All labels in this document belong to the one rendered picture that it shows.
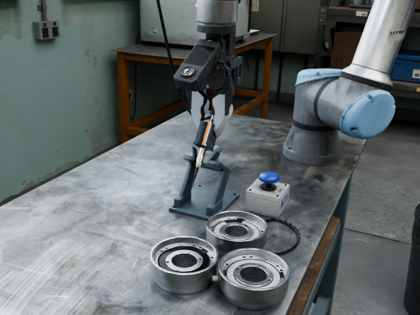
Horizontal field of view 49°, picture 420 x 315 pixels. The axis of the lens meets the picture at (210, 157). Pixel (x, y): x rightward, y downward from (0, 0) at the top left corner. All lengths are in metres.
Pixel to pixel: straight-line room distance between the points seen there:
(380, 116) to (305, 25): 3.47
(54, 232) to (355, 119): 0.65
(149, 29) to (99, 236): 2.41
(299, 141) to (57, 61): 1.83
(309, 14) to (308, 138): 3.36
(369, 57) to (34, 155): 2.04
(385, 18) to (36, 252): 0.82
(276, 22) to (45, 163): 2.67
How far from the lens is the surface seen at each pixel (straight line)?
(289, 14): 4.54
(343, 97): 1.06
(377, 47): 1.07
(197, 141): 0.88
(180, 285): 0.69
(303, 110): 1.17
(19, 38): 2.56
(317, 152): 1.18
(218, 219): 0.84
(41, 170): 2.78
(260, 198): 0.91
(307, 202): 1.00
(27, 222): 0.94
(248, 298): 0.67
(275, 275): 0.72
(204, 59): 0.83
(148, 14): 3.15
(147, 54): 2.88
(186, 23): 3.01
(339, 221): 1.48
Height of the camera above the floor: 1.24
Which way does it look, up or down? 22 degrees down
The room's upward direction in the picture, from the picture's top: 2 degrees clockwise
